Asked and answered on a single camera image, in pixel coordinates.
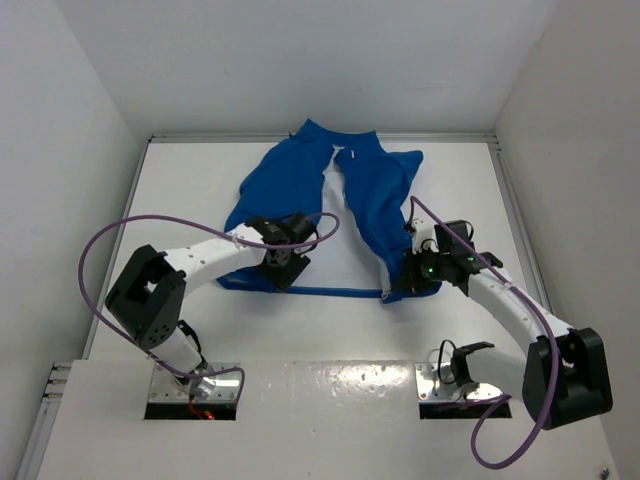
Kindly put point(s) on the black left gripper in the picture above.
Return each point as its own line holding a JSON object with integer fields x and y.
{"x": 283, "y": 278}

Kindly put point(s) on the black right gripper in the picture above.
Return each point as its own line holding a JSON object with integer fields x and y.
{"x": 408, "y": 279}

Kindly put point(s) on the blue zip jacket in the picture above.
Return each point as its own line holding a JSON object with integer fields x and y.
{"x": 316, "y": 170}

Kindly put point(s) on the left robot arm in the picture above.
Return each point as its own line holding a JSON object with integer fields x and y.
{"x": 147, "y": 297}

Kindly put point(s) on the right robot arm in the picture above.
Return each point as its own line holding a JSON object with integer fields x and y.
{"x": 563, "y": 372}

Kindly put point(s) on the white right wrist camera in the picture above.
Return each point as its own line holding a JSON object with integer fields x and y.
{"x": 423, "y": 236}

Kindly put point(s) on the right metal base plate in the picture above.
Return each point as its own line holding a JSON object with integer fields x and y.
{"x": 432, "y": 391}

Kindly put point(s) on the metal base plate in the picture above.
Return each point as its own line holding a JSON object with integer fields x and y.
{"x": 432, "y": 391}
{"x": 222, "y": 388}

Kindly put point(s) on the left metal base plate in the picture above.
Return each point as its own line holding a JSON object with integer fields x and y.
{"x": 222, "y": 388}

